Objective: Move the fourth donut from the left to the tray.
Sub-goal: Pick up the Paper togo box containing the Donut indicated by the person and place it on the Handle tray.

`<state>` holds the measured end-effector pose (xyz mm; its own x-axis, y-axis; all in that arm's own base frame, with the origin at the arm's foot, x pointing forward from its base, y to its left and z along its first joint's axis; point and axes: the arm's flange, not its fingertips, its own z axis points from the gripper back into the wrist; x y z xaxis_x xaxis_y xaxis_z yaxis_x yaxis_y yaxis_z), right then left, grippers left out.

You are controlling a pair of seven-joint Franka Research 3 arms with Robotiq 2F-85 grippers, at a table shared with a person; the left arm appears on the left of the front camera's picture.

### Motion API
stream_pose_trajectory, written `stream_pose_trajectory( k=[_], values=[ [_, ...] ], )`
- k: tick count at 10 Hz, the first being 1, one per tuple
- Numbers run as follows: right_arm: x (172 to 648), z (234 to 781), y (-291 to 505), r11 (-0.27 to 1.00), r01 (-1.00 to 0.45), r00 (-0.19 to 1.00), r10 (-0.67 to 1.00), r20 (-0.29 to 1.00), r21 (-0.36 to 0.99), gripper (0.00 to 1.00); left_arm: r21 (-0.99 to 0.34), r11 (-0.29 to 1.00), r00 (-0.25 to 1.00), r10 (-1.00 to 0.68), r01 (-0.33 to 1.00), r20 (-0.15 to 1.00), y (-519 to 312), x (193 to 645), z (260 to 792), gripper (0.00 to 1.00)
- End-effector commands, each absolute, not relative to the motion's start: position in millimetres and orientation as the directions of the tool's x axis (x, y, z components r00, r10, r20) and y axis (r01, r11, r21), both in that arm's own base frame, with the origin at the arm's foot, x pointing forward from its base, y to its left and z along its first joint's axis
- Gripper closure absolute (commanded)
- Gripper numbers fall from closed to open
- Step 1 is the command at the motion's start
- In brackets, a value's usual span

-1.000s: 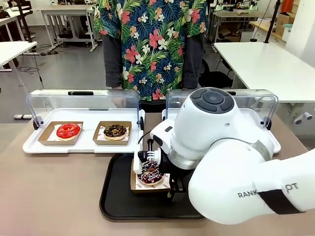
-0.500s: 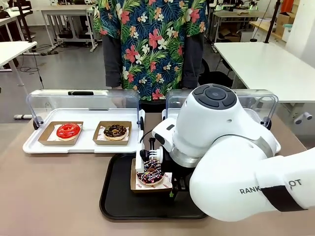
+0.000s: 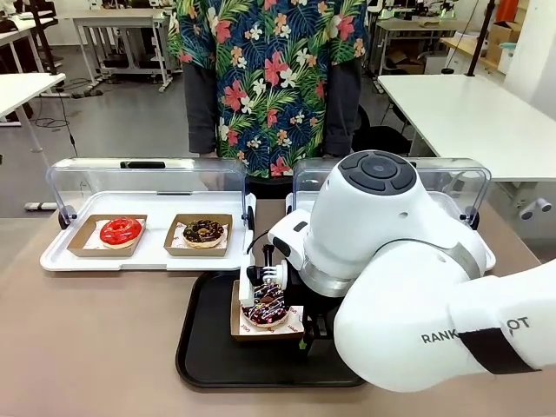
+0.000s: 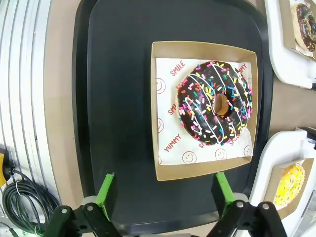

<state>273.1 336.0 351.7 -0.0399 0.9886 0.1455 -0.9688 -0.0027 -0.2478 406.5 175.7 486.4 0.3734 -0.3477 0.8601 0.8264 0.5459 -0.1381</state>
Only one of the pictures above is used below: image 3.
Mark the grey table foot with casters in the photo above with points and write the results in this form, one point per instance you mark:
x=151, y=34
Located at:
x=535, y=208

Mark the chocolate donut with coloured sprinkles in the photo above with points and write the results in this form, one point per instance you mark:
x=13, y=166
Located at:
x=265, y=310

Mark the chocolate donut with nut crumbs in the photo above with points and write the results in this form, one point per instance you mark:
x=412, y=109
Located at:
x=204, y=232

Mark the black serving tray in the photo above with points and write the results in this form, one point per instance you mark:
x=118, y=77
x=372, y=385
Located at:
x=208, y=347

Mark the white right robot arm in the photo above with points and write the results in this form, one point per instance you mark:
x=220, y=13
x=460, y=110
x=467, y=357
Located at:
x=391, y=269

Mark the person's right forearm, grey sleeve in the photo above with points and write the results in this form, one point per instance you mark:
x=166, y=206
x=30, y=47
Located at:
x=200, y=108

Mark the small white table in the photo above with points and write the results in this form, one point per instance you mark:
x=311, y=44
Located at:
x=26, y=89

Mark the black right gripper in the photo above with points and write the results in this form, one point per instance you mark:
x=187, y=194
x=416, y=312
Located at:
x=319, y=313

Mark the grey frame desk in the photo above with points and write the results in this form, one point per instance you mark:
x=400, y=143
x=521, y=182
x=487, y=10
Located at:
x=117, y=17

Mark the brown cardboard donut box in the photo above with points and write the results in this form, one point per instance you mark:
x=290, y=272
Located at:
x=174, y=249
x=260, y=336
x=78, y=247

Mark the white desk with equipment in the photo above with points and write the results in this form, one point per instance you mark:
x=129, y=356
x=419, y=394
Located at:
x=417, y=24

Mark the black office chair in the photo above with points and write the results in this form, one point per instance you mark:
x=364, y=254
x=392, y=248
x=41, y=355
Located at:
x=382, y=134

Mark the large white table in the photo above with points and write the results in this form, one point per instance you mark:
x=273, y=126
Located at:
x=469, y=117

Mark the black pole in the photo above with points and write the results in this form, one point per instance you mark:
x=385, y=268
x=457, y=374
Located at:
x=480, y=39

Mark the person in floral shirt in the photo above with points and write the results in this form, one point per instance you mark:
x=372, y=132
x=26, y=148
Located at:
x=269, y=87

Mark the red glazed donut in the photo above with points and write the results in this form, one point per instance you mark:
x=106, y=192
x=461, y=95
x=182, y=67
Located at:
x=121, y=232

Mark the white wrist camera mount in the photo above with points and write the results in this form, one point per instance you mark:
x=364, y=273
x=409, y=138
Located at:
x=271, y=271

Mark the open cardboard box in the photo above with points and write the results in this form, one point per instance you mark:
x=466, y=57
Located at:
x=504, y=41

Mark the white display tray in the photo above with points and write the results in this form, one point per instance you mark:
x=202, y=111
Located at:
x=488, y=260
x=152, y=262

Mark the wooden top workbench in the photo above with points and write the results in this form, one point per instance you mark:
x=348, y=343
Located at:
x=467, y=48

